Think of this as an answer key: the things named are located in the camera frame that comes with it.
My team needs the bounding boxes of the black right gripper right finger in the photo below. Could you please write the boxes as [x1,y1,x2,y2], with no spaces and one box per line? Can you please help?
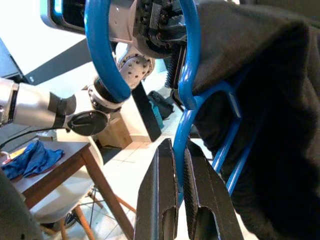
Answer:
[183,140,245,240]

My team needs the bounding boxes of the cardboard box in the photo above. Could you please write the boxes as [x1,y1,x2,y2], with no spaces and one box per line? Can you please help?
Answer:
[95,116,133,150]

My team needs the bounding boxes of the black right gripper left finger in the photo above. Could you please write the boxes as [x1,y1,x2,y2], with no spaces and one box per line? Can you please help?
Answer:
[133,138,181,240]

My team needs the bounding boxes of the blue plastic hanger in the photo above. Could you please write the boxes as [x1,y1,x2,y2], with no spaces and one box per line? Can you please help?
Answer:
[84,0,253,205]

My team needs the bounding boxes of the blue crumpled cloth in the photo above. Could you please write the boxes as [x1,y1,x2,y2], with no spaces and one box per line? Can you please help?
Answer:
[1,140,65,180]

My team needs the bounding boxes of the dark wooden table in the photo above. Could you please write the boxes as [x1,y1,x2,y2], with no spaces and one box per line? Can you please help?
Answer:
[0,140,136,240]

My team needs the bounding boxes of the black flat panel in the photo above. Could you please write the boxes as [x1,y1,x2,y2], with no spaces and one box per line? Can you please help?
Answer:
[131,81,163,143]

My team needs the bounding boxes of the black teal bag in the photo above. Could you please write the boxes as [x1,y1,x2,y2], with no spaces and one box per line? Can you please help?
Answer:
[147,90,176,121]

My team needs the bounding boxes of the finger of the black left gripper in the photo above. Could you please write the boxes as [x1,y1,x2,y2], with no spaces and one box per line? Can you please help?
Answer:
[164,46,188,90]

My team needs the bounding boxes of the grey framed dark screen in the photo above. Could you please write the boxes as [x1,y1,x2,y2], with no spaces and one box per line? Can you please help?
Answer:
[39,0,88,35]

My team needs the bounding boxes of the white chair wooden legs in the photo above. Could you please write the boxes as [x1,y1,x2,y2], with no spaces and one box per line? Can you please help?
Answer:
[29,136,138,240]

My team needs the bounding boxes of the black garment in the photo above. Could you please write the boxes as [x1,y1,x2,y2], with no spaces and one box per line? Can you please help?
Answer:
[192,0,320,240]

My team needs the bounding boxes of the yellow orange tag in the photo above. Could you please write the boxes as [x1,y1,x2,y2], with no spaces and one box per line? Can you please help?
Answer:
[3,146,28,161]

